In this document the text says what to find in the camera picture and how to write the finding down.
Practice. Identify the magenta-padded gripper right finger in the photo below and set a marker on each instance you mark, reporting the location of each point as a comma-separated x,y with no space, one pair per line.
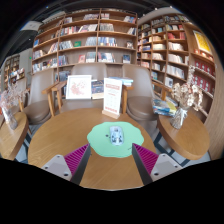
146,159

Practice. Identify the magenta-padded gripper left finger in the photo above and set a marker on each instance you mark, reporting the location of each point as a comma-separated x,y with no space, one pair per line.
77,159

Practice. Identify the green mouse pad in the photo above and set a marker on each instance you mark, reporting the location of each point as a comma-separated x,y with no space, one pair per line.
100,143

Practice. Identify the round wooden side table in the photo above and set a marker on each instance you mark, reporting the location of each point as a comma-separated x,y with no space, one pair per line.
13,140
186,136

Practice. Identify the beige wooden armchair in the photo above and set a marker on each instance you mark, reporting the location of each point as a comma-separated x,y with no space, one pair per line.
140,106
80,105
38,111

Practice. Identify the pile of colourful magazines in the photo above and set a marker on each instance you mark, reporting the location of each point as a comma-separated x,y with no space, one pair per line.
163,108

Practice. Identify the white and red sign stand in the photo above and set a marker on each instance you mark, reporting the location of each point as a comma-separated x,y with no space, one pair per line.
112,96

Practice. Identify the white framed flower picture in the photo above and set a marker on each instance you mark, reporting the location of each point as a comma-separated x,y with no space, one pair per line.
78,87

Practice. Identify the dark cover book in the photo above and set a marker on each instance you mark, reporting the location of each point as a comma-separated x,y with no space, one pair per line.
97,89

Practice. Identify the blue book stack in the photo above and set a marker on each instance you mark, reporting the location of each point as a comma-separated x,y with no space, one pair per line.
125,80

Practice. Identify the small distant bookshelf unit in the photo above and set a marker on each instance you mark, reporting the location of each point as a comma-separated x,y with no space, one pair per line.
13,71

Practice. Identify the curved wooden bookshelf unit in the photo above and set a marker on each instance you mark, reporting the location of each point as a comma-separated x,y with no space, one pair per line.
173,50

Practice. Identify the wide wooden bookshelf unit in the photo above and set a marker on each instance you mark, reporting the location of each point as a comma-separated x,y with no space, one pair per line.
83,33

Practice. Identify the white hanging ceiling sign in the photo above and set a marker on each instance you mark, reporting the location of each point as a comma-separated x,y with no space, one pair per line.
31,26

